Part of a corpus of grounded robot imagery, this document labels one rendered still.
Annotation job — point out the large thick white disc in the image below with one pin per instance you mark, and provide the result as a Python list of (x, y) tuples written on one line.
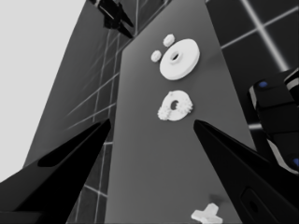
[(187, 62)]

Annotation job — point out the small white T-shaped piece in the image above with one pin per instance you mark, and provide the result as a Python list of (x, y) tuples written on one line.
[(207, 216)]

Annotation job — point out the white round carrier with pins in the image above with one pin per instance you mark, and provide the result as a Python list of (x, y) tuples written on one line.
[(177, 115)]

